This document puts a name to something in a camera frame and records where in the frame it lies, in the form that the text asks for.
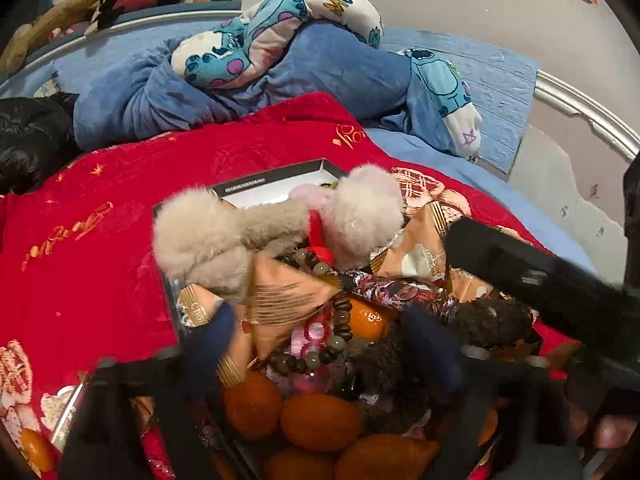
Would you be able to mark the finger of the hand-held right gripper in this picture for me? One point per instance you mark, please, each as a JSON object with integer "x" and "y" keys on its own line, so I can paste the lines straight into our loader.
{"x": 500, "y": 260}

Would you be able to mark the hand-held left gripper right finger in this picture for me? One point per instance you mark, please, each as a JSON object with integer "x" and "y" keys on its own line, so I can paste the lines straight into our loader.
{"x": 430, "y": 350}

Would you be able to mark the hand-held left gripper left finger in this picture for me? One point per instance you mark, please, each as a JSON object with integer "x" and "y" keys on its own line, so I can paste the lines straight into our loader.
{"x": 212, "y": 345}

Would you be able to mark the dark brown plush toy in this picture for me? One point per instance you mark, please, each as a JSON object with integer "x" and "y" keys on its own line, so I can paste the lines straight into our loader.
{"x": 490, "y": 320}

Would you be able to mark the dark patterned sachet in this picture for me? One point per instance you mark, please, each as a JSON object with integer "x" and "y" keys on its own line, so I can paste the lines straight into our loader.
{"x": 395, "y": 287}

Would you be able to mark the orange snack packet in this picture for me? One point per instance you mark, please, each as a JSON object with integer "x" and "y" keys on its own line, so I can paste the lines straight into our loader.
{"x": 415, "y": 250}
{"x": 195, "y": 310}
{"x": 285, "y": 295}

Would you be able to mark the pile of tangerines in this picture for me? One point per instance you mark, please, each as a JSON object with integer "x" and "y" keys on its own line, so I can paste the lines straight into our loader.
{"x": 320, "y": 422}

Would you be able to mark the black white container box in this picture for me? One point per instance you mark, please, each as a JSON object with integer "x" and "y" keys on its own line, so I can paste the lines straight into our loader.
{"x": 280, "y": 187}

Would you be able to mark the person's right hand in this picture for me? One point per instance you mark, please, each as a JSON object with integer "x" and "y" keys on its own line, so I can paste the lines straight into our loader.
{"x": 612, "y": 430}

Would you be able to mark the pink patterned packet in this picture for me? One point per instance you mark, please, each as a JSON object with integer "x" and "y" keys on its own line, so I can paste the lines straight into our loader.
{"x": 312, "y": 332}

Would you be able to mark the light blue bed sheet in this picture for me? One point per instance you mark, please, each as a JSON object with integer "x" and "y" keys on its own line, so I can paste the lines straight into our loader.
{"x": 430, "y": 165}

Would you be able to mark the red bear-print blanket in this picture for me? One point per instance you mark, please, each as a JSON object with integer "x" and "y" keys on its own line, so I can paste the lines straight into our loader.
{"x": 100, "y": 270}

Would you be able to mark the fluffy beige earmuffs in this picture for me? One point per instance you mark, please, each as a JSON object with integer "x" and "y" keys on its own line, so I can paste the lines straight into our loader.
{"x": 365, "y": 205}

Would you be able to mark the silver-edged box lid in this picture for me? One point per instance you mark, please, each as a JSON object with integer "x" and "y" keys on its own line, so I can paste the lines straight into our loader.
{"x": 57, "y": 410}

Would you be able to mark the light blue textured panel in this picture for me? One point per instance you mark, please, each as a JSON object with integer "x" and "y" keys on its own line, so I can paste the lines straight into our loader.
{"x": 495, "y": 90}

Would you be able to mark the small single orange fruit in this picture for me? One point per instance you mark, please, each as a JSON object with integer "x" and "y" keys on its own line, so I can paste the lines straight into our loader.
{"x": 37, "y": 450}

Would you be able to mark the blue quilt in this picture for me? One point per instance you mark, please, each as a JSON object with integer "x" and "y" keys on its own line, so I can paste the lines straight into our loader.
{"x": 340, "y": 75}

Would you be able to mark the black puffer jacket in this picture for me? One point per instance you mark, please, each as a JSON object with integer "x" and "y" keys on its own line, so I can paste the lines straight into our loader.
{"x": 30, "y": 140}

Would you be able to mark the Stitch cartoon plush pillow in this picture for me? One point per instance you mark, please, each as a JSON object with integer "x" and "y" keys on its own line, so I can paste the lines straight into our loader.
{"x": 240, "y": 45}

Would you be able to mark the black red plush toy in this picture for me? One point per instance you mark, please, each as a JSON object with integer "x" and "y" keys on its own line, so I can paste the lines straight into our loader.
{"x": 130, "y": 0}

